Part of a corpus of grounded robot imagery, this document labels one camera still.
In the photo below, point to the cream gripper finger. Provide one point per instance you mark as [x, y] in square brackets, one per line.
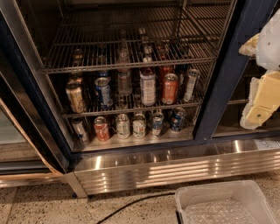
[249, 48]

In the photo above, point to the red coke can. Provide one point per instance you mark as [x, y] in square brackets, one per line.
[169, 88]

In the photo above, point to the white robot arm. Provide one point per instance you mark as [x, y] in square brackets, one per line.
[268, 46]

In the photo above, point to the dark blue fridge pillar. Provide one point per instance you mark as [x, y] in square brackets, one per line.
[249, 16]

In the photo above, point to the silver slim can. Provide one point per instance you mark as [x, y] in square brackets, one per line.
[190, 84]

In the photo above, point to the red bottle behind coke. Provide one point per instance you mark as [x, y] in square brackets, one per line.
[164, 69]

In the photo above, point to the blue pepsi can bottom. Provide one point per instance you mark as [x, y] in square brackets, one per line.
[177, 119]

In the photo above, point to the blue silver can bottom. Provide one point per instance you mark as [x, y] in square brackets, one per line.
[157, 124]

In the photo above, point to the green white can right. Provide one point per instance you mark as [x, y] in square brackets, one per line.
[139, 126]

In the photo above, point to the green white can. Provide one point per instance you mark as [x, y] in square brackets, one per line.
[123, 126]
[139, 126]

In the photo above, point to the green white can left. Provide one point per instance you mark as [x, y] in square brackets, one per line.
[123, 126]

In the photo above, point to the blue pepsi can middle shelf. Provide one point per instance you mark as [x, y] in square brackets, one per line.
[103, 92]

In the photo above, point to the steel fridge base grille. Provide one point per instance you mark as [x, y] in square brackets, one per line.
[134, 170]

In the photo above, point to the red can bottom shelf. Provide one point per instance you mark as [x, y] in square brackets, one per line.
[101, 128]

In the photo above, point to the gold can middle shelf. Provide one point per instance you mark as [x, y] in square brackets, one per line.
[75, 96]

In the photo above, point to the silver can bottom left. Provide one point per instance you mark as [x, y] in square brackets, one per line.
[79, 129]

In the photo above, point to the open fridge door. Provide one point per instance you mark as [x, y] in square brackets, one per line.
[31, 142]

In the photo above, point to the white label drink bottle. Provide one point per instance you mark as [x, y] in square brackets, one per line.
[148, 85]

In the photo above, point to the clear plastic bin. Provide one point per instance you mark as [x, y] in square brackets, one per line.
[234, 202]

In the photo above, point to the clear water bottle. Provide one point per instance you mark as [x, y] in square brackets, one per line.
[124, 74]

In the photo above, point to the middle wire shelf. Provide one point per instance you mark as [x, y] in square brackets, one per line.
[132, 103]

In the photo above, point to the wire shelf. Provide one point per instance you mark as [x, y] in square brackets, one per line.
[132, 103]
[112, 37]

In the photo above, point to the top wire shelf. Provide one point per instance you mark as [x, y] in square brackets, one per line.
[112, 37]

